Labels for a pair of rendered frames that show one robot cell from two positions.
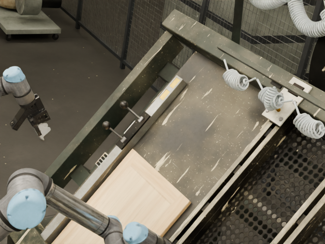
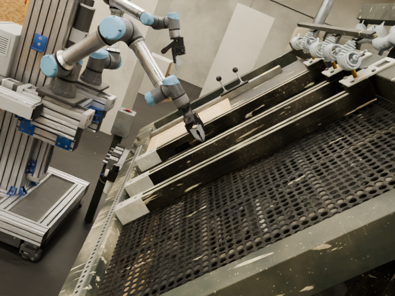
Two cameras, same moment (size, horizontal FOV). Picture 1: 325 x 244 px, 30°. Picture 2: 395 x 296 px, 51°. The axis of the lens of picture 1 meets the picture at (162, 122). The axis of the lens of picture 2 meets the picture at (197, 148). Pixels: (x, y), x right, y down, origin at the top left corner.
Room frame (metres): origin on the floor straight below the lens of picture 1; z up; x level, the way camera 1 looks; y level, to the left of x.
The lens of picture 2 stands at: (0.10, -1.26, 1.76)
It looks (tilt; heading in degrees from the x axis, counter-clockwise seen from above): 17 degrees down; 32
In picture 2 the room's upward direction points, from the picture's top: 23 degrees clockwise
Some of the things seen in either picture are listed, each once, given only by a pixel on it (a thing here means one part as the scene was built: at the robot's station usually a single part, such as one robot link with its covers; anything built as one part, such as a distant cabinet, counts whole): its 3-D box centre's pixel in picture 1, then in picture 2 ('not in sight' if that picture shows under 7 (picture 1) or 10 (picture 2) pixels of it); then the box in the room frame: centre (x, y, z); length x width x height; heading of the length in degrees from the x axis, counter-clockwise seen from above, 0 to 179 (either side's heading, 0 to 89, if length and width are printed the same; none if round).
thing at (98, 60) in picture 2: not in sight; (98, 59); (2.03, 0.96, 1.20); 0.13 x 0.12 x 0.14; 9
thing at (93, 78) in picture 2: not in sight; (92, 74); (2.02, 0.96, 1.09); 0.15 x 0.15 x 0.10
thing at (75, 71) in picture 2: not in sight; (70, 66); (1.60, 0.68, 1.20); 0.13 x 0.12 x 0.14; 18
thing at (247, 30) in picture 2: not in sight; (228, 74); (5.73, 2.26, 1.03); 0.60 x 0.58 x 2.05; 34
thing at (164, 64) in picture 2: not in sight; (150, 74); (5.91, 3.96, 0.36); 0.58 x 0.45 x 0.72; 124
